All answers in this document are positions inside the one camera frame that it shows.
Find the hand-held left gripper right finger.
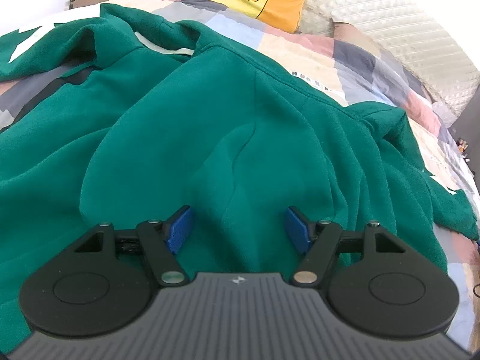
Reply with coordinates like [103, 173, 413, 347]
[286, 206, 410, 286]

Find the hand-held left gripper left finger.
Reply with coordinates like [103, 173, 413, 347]
[73, 206, 196, 286]

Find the green hoodie with pale print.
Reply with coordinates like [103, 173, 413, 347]
[0, 3, 480, 354]

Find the patchwork bed quilt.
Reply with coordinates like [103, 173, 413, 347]
[0, 0, 480, 347]

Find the patchwork pillow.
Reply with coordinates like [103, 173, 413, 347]
[330, 20, 441, 106]

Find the cream quilted headboard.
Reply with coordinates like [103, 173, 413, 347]
[300, 0, 480, 121]

